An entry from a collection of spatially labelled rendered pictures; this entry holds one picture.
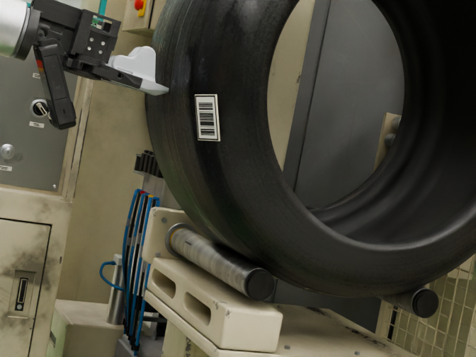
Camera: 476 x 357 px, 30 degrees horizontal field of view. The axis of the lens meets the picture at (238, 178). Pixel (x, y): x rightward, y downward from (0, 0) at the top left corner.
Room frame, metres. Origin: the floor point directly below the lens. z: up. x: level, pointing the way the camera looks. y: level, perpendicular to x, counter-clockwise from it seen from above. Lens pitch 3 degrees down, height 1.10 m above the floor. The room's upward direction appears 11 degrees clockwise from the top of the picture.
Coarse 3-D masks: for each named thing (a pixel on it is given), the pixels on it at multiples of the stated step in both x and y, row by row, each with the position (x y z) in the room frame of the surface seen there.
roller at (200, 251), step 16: (176, 240) 1.50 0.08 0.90; (192, 240) 1.44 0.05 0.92; (208, 240) 1.42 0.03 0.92; (192, 256) 1.42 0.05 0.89; (208, 256) 1.36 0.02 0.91; (224, 256) 1.32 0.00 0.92; (240, 256) 1.31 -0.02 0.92; (224, 272) 1.29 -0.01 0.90; (240, 272) 1.24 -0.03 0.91; (256, 272) 1.22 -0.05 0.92; (240, 288) 1.23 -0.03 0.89; (256, 288) 1.22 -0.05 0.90; (272, 288) 1.23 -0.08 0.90
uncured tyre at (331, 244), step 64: (192, 0) 1.23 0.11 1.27; (256, 0) 1.15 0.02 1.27; (384, 0) 1.55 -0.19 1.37; (448, 0) 1.52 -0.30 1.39; (192, 64) 1.17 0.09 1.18; (256, 64) 1.15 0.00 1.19; (448, 64) 1.58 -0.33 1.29; (192, 128) 1.17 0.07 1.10; (256, 128) 1.15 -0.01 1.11; (448, 128) 1.58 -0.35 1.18; (192, 192) 1.25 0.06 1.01; (256, 192) 1.17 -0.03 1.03; (384, 192) 1.57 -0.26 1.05; (448, 192) 1.52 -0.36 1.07; (256, 256) 1.23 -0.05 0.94; (320, 256) 1.21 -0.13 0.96; (384, 256) 1.25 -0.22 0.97; (448, 256) 1.29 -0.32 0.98
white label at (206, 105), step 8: (200, 96) 1.15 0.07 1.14; (208, 96) 1.14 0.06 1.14; (216, 96) 1.13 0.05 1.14; (200, 104) 1.15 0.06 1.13; (208, 104) 1.14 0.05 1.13; (216, 104) 1.13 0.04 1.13; (200, 112) 1.15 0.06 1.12; (208, 112) 1.14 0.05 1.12; (216, 112) 1.13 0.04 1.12; (200, 120) 1.16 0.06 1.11; (208, 120) 1.15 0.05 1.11; (216, 120) 1.14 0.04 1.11; (200, 128) 1.16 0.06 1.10; (208, 128) 1.15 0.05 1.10; (216, 128) 1.14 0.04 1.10; (200, 136) 1.16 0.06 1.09; (208, 136) 1.15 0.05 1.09; (216, 136) 1.14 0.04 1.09
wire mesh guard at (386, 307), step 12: (468, 276) 1.55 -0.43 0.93; (444, 288) 1.60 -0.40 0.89; (384, 312) 1.75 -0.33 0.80; (384, 324) 1.75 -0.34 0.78; (408, 324) 1.68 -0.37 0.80; (384, 336) 1.75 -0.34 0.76; (396, 336) 1.71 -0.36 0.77; (456, 336) 1.55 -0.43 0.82; (468, 336) 1.52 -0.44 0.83; (432, 348) 1.60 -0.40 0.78
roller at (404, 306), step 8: (416, 288) 1.34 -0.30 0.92; (424, 288) 1.34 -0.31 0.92; (384, 296) 1.40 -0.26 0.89; (392, 296) 1.38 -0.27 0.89; (400, 296) 1.36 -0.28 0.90; (408, 296) 1.34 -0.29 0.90; (416, 296) 1.33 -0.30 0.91; (424, 296) 1.33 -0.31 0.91; (432, 296) 1.33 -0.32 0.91; (392, 304) 1.39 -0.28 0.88; (400, 304) 1.36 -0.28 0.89; (408, 304) 1.34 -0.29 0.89; (416, 304) 1.32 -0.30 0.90; (424, 304) 1.33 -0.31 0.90; (432, 304) 1.33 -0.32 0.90; (416, 312) 1.33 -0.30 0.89; (424, 312) 1.33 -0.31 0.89; (432, 312) 1.34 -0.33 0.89
